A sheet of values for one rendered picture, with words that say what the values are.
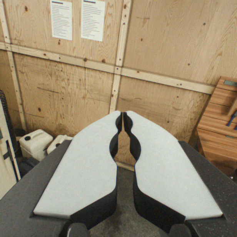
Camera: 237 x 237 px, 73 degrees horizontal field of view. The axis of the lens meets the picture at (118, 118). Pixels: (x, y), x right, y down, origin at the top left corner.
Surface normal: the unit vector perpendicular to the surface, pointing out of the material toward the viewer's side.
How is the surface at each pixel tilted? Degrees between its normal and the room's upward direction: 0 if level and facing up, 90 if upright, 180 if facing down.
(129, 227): 0
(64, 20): 90
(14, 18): 90
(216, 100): 90
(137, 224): 0
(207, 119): 90
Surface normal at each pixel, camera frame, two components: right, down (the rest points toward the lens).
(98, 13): -0.25, 0.47
